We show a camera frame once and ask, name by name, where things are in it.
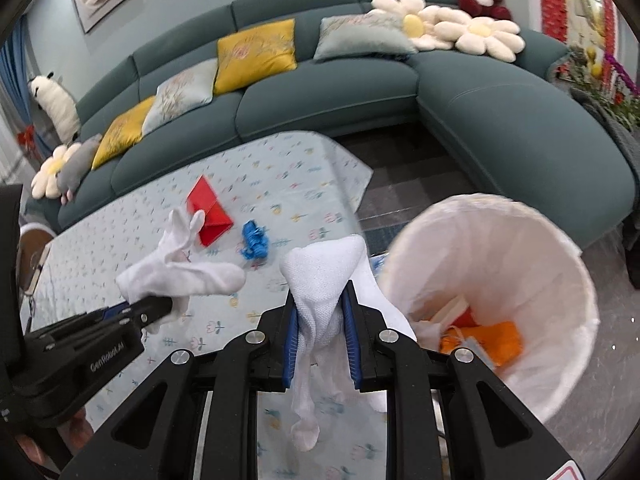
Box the grey blanket on sofa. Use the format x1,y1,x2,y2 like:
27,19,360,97
570,88,640,250

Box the blue wrapper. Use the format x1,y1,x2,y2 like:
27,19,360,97
241,220,269,261

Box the light green cushion right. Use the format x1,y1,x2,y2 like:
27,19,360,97
314,13,418,62

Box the floral light blue tablecloth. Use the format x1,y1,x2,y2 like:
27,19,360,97
19,130,402,480

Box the white flower pillow left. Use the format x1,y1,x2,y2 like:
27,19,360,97
30,142,81,200

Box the white panda plush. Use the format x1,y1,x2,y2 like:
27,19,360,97
28,73,80,144

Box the white lined trash bin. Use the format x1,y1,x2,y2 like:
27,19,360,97
378,194,600,422

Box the red paper box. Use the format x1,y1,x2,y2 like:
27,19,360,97
186,176,233,247

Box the grey plush toy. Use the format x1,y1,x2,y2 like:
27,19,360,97
55,134,103,205

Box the white flower pillow pair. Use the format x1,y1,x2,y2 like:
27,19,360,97
370,0,526,63

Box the yellow cushion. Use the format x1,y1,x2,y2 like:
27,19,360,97
91,96,155,170
213,18,297,96

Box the light green cushion left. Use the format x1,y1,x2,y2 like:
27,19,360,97
142,58,218,136

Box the teal sectional sofa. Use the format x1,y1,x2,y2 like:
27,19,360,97
26,0,638,247

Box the yellow cushion left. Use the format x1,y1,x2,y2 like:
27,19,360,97
91,96,155,170

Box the light green cushion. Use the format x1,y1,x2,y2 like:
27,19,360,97
142,58,218,136
314,13,418,62

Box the yellow cushion centre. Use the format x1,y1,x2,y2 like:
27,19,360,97
213,18,297,96

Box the potted flower plants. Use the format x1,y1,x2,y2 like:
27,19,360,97
554,46,639,131

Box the wooden chair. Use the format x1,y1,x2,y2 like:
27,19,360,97
17,222,56,300

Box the red and white paper cup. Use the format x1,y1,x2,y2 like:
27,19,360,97
451,308,478,330

